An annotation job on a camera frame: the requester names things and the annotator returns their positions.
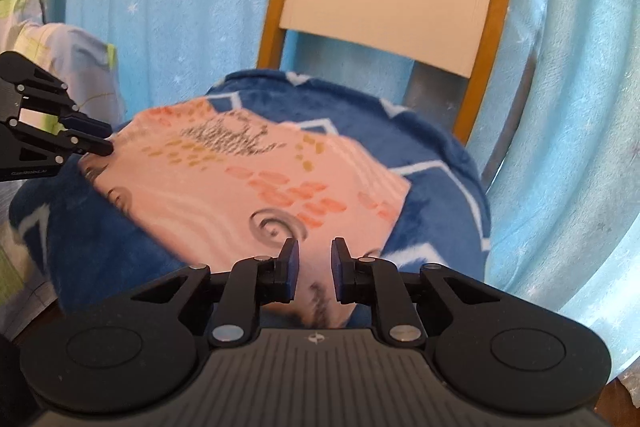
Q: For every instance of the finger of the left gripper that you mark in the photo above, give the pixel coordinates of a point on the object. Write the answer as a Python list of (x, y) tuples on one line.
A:
[(83, 143), (84, 124)]

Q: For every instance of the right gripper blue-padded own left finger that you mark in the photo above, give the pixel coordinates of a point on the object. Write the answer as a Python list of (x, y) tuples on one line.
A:
[(240, 294)]

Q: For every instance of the light blue starred curtain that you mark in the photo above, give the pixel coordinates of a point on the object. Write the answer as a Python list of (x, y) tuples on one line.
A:
[(565, 200)]

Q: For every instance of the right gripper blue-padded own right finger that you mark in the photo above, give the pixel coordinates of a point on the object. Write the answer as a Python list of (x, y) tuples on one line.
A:
[(377, 284)]

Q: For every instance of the pink patterned garment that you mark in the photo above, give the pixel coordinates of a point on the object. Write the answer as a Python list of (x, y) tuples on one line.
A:
[(218, 186)]

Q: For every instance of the dark blue fleece cushion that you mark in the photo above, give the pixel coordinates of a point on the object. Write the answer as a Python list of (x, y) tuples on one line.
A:
[(89, 250)]

